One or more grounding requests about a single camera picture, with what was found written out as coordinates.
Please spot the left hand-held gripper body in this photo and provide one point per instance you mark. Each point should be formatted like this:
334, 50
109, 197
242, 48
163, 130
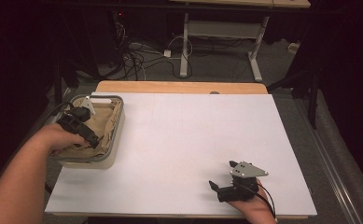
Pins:
76, 123

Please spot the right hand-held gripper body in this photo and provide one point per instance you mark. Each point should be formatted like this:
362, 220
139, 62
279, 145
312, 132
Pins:
240, 186

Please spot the tan pants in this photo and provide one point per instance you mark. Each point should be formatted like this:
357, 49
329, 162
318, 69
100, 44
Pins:
106, 124

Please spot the beige plastic bin grey rim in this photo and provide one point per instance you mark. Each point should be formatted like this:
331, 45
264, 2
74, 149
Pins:
107, 161

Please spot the person's left hand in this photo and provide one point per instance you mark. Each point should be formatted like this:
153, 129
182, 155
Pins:
58, 138

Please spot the person's right hand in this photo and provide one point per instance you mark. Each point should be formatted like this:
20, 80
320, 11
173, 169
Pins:
254, 210

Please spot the black stand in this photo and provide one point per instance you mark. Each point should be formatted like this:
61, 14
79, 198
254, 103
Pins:
57, 87
313, 96

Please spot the white board table cover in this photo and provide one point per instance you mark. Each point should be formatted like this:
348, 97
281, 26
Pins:
185, 149

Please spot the white power adapter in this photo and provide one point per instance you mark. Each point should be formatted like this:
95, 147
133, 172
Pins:
167, 53

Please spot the wooden desk top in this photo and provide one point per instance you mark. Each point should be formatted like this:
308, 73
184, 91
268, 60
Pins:
244, 2

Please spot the grey metal floor rail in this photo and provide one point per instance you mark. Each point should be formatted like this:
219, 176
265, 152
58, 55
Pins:
331, 168
64, 94

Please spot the white metal desk frame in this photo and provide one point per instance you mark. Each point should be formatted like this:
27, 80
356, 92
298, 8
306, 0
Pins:
222, 31

